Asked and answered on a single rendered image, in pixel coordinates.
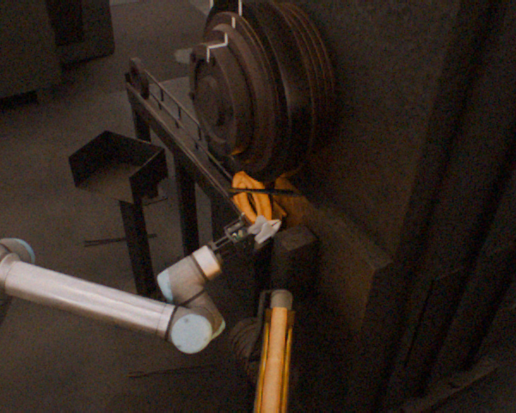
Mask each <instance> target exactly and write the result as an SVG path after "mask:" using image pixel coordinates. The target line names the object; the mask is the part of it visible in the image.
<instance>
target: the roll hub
mask: <svg viewBox="0 0 516 413"><path fill-rule="evenodd" d="M219 44H224V42H222V41H220V40H215V41H210V42H205V43H200V44H198V45H196V46H195V47H194V49H193V52H194V53H195V55H196V62H193V61H192V60H190V58H189V64H188V80H189V88H190V89H191V90H192V91H193V92H194V95H195V98H194V100H193V106H194V109H195V113H196V115H197V118H198V121H199V123H200V128H201V130H202V132H203V133H204V135H205V133H207V134H208V135H209V138H210V142H209V144H210V146H211V147H212V148H213V150H215V152H218V154H219V155H221V156H223V157H228V156H231V155H235V154H237V153H238V152H241V151H246V150H247V149H248V147H249V145H250V143H251V140H252V137H253V131H254V112H253V105H252V99H251V94H250V91H249V85H248V82H247V79H246V77H245V73H243V69H242V67H241V66H240V64H239V62H238V60H237V58H236V56H235V54H234V53H233V52H232V51H231V49H230V48H229V47H228V46H227V45H224V46H215V47H211V48H209V46H214V45H219ZM207 48H208V50H209V56H213V57H214V60H215V65H214V66H213V67H211V66H210V65H209V63H208V62H207ZM227 105H231V106H232V108H233V115H232V116H229V115H228V114H227V111H226V108H227ZM224 143H226V144H227V145H228V146H229V149H230V150H229V152H227V154H226V152H225V151H224V148H223V144H224Z"/></svg>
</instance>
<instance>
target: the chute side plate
mask: <svg viewBox="0 0 516 413"><path fill-rule="evenodd" d="M126 92H127V97H128V101H129V103H130V99H131V100H132V103H133V105H134V109H135V110H136V112H137V113H139V114H140V115H141V117H142V118H143V119H144V120H145V122H146V123H147V124H148V125H149V126H150V129H151V130H152V131H153V132H154V133H155V134H156V135H157V136H158V138H159V139H160V140H161V141H162V142H163V143H164V144H165V145H166V146H167V147H168V149H169V150H170V151H171V152H172V155H173V150H174V151H175V153H176V155H177V156H178V158H179V163H180V164H181V166H182V167H183V168H184V169H185V171H186V172H187V173H188V174H190V176H191V177H192V178H193V179H194V181H195V182H196V183H197V184H198V185H199V187H200V188H201V189H202V190H203V192H204V193H205V194H206V195H207V197H208V198H209V199H210V200H211V201H212V203H213V204H214V205H215V206H216V207H217V208H218V210H219V211H220V212H221V213H222V214H223V215H224V216H225V218H226V219H227V220H228V221H229V222H230V223H232V222H234V221H235V220H237V219H239V217H240V221H242V222H243V223H244V224H245V226H246V227H250V226H249V224H248V223H247V222H246V221H245V219H243V218H242V216H241V215H240V214H239V213H238V211H237V210H236V209H235V208H234V206H233V205H232V204H231V202H230V201H229V200H228V199H226V197H225V196H224V194H223V193H222V192H221V191H220V190H219V188H218V187H216V186H215V185H214V184H213V183H212V180H211V179H210V178H209V177H208V176H207V175H206V173H205V172H204V171H203V170H202V169H201V168H200V167H199V165H198V164H197V163H196V162H195V161H194V160H193V159H192V158H191V157H190V156H189V155H188V154H187V153H186V151H185V150H184V149H183V148H182V147H181V146H180V145H179V144H178V142H177V141H176V140H175V139H174V138H173V137H172V135H171V134H170V133H169V132H168V131H167V130H166V128H165V126H163V125H162V124H161V123H160V122H159V121H158V119H157V118H156V117H155V116H154V115H153V114H152V112H151V111H150V110H149V109H148V108H147V107H146V106H145V105H144V104H143V103H142V101H141V100H140V99H139V97H138V96H136V95H135V94H134V93H133V92H132V90H131V89H130V88H129V87H128V86H127V85H126ZM130 104H131V103H130Z"/></svg>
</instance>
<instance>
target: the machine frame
mask: <svg viewBox="0 0 516 413"><path fill-rule="evenodd" d="M274 1H276V2H277V3H291V4H293V5H295V6H298V7H299V8H300V9H302V10H303V11H304V12H305V13H306V14H307V15H308V16H309V17H310V19H311V20H312V21H313V22H314V23H315V26H316V28H317V30H318V32H319V33H320V35H321V36H322V40H324V42H325V44H326V47H327V48H328V52H329V56H330V60H331V63H332V67H333V71H334V76H335V88H336V114H335V124H334V129H333V132H332V134H331V137H330V139H329V142H328V143H327V144H326V145H325V146H324V147H323V148H322V149H321V150H320V151H319V152H317V153H316V154H315V155H312V156H310V159H309V161H308V163H307V164H306V165H305V166H304V168H303V169H302V170H300V171H299V172H298V173H296V174H294V175H291V176H280V177H279V178H278V179H276V180H274V182H270V183H262V185H263V187H264V188H265V189H274V188H275V187H276V189H289V190H292V193H291V194H301V195H302V198H301V197H291V196H280V195H275V200H276V201H278V202H279V203H280V204H281V206H282V207H283V209H284V210H285V211H286V212H287V213H288V215H289V216H288V218H286V217H285V216H284V226H283V227H282V228H283V229H284V230H286V229H288V228H291V227H293V226H296V225H301V224H304V225H306V226H307V227H308V228H309V229H310V231H311V232H312V233H313V234H314V235H315V237H316V239H317V249H316V263H315V270H314V278H313V285H312V293H311V296H310V297H309V298H308V299H306V300H304V301H301V302H299V303H297V304H294V305H292V307H291V310H293V311H295V314H294V325H293V341H292V360H293V361H294V363H295V364H296V365H297V367H298V370H299V372H300V378H299V380H298V384H297V385H296V386H295V390H296V391H297V393H298V394H299V396H300V397H301V398H302V399H303V401H304V403H305V404H306V406H307V407H308V409H309V411H310V413H433V412H434V411H436V410H437V409H438V408H440V407H442V406H443V405H445V404H448V403H450V402H451V401H452V400H454V399H456V398H458V397H460V396H462V395H463V394H465V393H466V392H467V391H470V390H471V389H474V388H476V387H478V386H479V385H481V384H482V382H484V381H486V380H487V379H490V378H491V377H493V376H495V373H497V371H498V369H499V368H500V365H499V364H498V363H496V362H495V361H494V360H493V358H492V357H491V356H490V355H489V354H488V351H489V349H490V347H491V345H492V343H493V341H494V339H495V337H496V334H497V332H498V330H500V328H501V326H502V324H503V322H504V320H505V318H506V316H507V314H508V312H509V310H510V307H511V305H512V303H513V301H514V300H515V298H516V0H274ZM275 184H276V186H275ZM282 228H280V229H282Z"/></svg>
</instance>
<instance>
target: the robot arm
mask: <svg viewBox="0 0 516 413"><path fill-rule="evenodd" d="M235 222H236V224H235V225H233V226H232V227H230V228H229V226H230V225H232V224H234V223H235ZM280 225H281V221H280V220H269V221H267V220H266V219H265V218H264V217H263V216H258V217H257V218H256V221H255V224H254V225H252V226H250V227H246V226H245V224H244V223H243V222H242V221H240V219H237V220H235V221H234V222H232V223H230V224H229V225H227V226H226V227H224V230H225V233H226V234H227V235H226V237H224V238H222V239H220V240H219V241H217V242H215V243H213V242H212V241H211V242H209V243H208V245H209V246H210V247H208V248H209V249H208V248H207V247H206V246H204V247H202V248H200V249H199V250H197V251H195V252H194V253H193V254H192V255H190V256H186V257H185V258H183V259H182V260H180V261H179V262H178V263H177V264H175V265H174V266H172V267H171V268H167V270H165V271H164V272H162V273H161V274H159V275H158V277H157V281H158V284H159V286H160V288H161V291H162V293H163V294H164V296H165V298H166V299H167V300H168V302H169V304H165V303H162V302H159V301H155V300H153V299H147V298H144V297H141V296H138V295H134V294H131V293H126V292H122V291H120V290H117V289H113V288H110V287H107V286H104V285H102V284H98V283H95V282H92V281H89V280H83V279H80V278H77V277H74V276H70V275H67V274H61V273H59V272H55V271H52V270H49V269H46V268H41V267H37V266H34V253H33V251H32V249H31V248H30V246H29V245H28V244H27V243H25V242H23V241H22V240H20V239H12V238H5V239H2V240H0V328H1V326H2V323H3V320H4V318H5V316H6V313H7V311H8V309H9V305H10V302H11V300H12V299H13V296H16V297H19V298H22V299H27V300H31V301H33V302H36V303H41V304H43V305H49V306H51V307H55V308H58V309H60V310H65V311H67V312H68V311H70V312H71V313H73V314H76V315H79V316H82V317H88V318H91V319H94V320H97V321H101V322H103V323H106V324H111V325H116V326H119V327H121V328H125V329H128V330H133V331H136V332H140V333H143V334H146V335H149V336H154V337H157V338H161V339H162V340H163V341H164V342H169V343H173V344H174V345H175V346H176V347H177V348H178V349H179V350H180V351H182V352H184V353H190V354H191V353H197V352H199V351H200V350H202V349H203V348H204V347H205V346H206V345H207V344H208V343H209V341H210V340H211V339H213V337H215V336H216V335H219V334H220V333H221V332H222V331H223V329H224V328H225V322H224V318H223V316H222V315H221V314H220V312H219V311H218V308H216V307H215V305H214V304H213V303H212V301H211V299H210V297H209V296H208V294H207V292H206V290H205V288H204V287H203V285H204V284H206V282H208V281H209V280H212V279H213V278H215V277H216V276H219V275H221V274H222V273H223V272H222V270H221V269H223V268H225V267H226V266H225V264H224V260H225V261H226V262H229V263H230V264H232V265H235V266H238V267H240V268H246V269H248V270H250V269H251V268H252V267H253V266H254V265H255V263H254V262H253V259H252V257H251V255H253V256H254V255H255V254H256V253H258V252H260V251H262V250H264V249H265V248H266V247H267V245H268V244H269V243H270V242H271V240H273V238H274V235H275V234H276V232H277V231H278V229H279V228H280ZM254 237H255V241H256V242H254V240H253V239H254ZM173 304H175V305H173Z"/></svg>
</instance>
